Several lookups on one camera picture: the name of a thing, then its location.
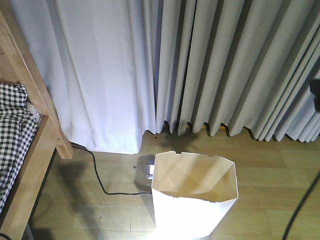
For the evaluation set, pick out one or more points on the grey pleated curtain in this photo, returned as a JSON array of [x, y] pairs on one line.
[[238, 63]]

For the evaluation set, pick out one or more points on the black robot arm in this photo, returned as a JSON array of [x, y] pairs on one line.
[[315, 90]]

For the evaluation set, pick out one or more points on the wooden bed frame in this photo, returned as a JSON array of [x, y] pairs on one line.
[[17, 65]]

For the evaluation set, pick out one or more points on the black white checkered bedding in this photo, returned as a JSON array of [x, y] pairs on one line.
[[19, 122]]

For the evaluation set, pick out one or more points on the white plastic trash bin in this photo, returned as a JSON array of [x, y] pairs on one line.
[[191, 193]]

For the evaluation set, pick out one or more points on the white sheer curtain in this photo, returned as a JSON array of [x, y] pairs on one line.
[[97, 59]]

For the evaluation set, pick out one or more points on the white floor outlet box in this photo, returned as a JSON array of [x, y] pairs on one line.
[[150, 172]]

